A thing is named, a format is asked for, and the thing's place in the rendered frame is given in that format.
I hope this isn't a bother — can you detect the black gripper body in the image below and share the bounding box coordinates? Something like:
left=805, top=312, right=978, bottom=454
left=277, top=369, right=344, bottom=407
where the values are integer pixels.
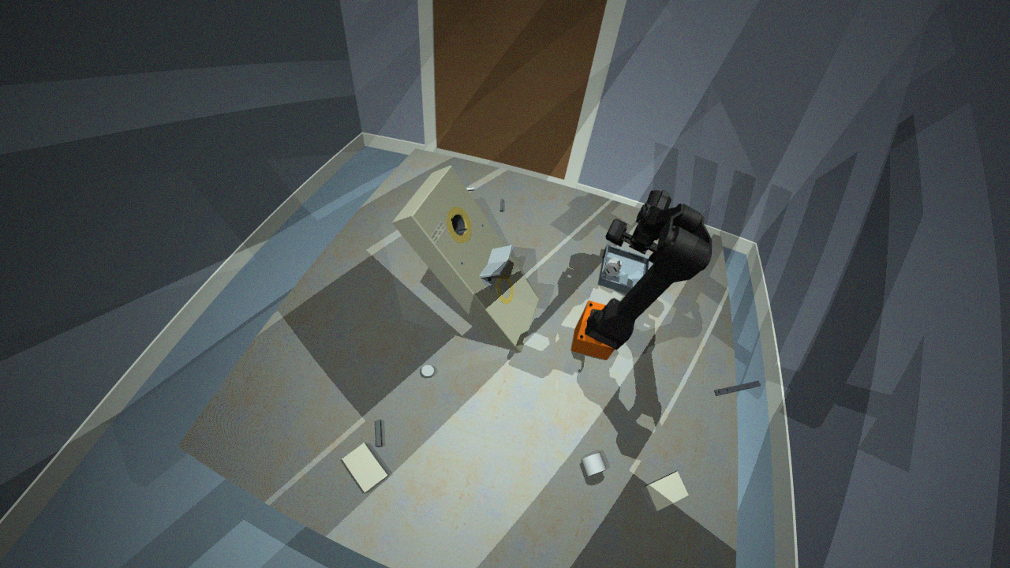
left=605, top=219, right=658, bottom=255

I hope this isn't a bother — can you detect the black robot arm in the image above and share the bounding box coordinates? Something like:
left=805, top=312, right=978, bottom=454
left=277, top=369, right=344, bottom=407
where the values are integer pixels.
left=585, top=190, right=713, bottom=350

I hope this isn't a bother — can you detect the beige service panel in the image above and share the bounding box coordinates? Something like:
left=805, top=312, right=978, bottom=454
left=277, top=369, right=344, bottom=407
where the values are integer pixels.
left=392, top=165, right=539, bottom=353

